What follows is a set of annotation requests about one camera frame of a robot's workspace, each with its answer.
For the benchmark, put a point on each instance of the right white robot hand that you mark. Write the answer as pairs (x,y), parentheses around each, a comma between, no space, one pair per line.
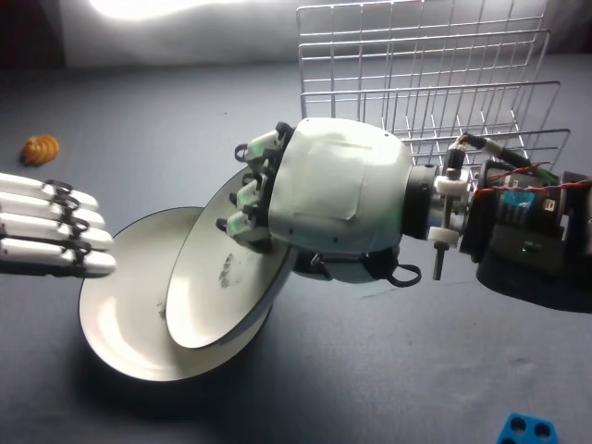
(333,185)

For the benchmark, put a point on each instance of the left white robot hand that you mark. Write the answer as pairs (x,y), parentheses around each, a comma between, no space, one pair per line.
(28,222)

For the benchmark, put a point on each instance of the white plate with black rim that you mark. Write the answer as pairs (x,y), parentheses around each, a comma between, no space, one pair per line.
(120,300)
(217,300)

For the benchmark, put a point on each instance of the orange spiral toy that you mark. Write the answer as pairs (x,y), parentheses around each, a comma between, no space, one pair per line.
(41,149)

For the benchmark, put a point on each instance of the grey table cloth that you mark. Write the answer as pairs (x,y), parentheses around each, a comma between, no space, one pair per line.
(416,361)

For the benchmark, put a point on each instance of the white backdrop sheet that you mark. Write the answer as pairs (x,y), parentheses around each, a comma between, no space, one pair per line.
(185,37)

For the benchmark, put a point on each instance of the blue block with holes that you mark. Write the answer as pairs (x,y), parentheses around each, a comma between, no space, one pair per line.
(506,437)

